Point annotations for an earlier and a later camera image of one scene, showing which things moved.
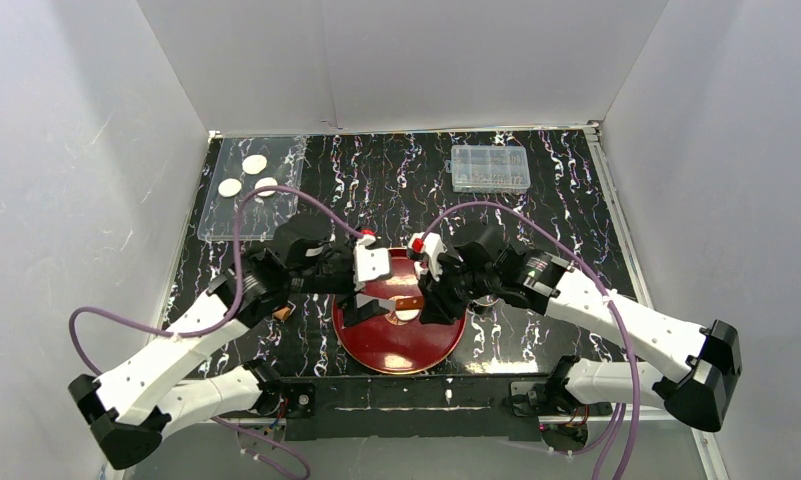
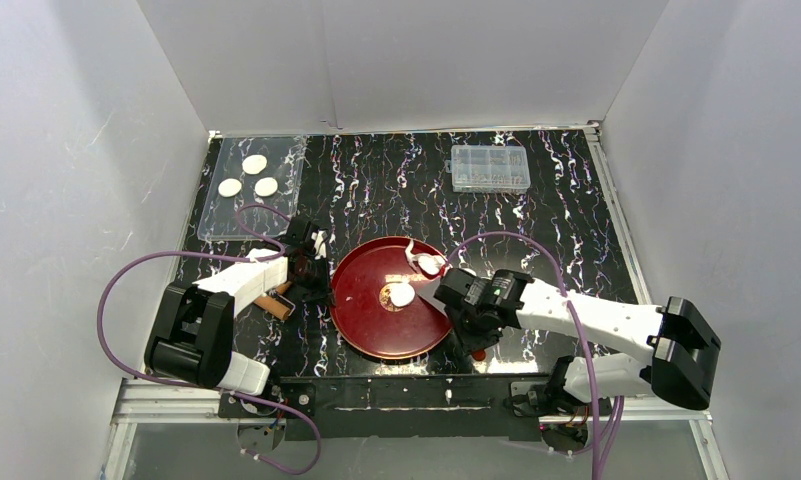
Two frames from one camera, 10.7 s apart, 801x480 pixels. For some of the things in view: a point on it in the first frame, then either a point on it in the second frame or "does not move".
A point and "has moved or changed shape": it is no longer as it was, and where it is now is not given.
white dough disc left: (229, 187) does not move
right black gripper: (431, 289) -> (450, 291)
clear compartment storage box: (493, 169) does not move
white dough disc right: (266, 182) does not move
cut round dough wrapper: (407, 314) -> (396, 295)
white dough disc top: (254, 164) does not move
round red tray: (390, 345) has moved or changed shape
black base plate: (425, 408) does not move
